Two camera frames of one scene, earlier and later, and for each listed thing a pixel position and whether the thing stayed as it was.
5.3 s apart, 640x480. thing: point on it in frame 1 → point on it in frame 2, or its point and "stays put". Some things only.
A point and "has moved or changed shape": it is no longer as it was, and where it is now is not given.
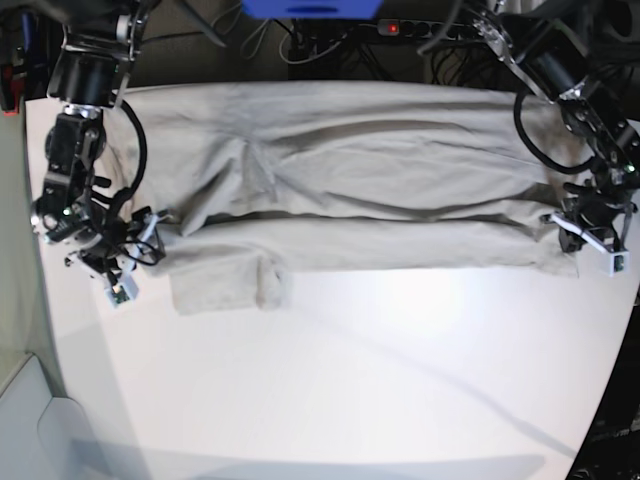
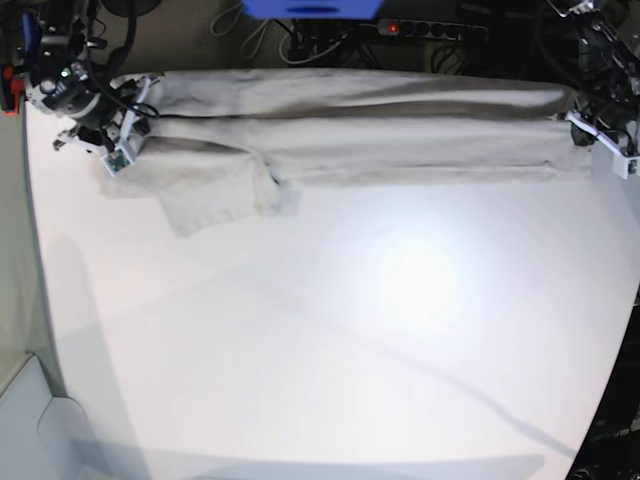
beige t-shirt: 250,183 has moved or changed shape
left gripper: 110,237 → 99,120
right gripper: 596,207 → 608,117
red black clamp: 11,91 stays put
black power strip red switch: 425,28 stays put
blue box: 313,9 stays put
